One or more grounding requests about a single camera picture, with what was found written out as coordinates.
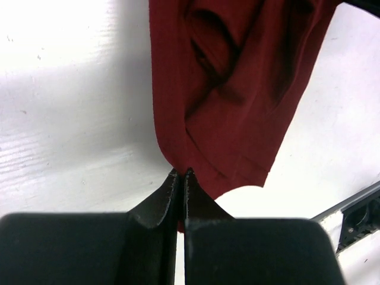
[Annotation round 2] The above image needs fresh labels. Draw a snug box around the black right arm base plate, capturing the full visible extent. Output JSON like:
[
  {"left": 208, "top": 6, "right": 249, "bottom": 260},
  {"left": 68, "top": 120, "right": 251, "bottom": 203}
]
[{"left": 312, "top": 182, "right": 379, "bottom": 255}]

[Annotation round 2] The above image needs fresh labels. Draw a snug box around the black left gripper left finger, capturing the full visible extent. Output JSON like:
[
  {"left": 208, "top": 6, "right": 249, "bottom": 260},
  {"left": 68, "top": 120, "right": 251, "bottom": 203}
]
[{"left": 1, "top": 171, "right": 180, "bottom": 284}]

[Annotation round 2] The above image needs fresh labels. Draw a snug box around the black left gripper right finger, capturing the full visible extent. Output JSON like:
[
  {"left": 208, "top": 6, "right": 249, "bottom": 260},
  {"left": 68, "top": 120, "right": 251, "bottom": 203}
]
[{"left": 183, "top": 169, "right": 344, "bottom": 284}]

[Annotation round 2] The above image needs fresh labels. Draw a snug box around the dark red t-shirt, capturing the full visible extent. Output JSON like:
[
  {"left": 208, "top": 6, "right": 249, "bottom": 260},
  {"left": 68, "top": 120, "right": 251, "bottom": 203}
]
[{"left": 147, "top": 0, "right": 345, "bottom": 234}]

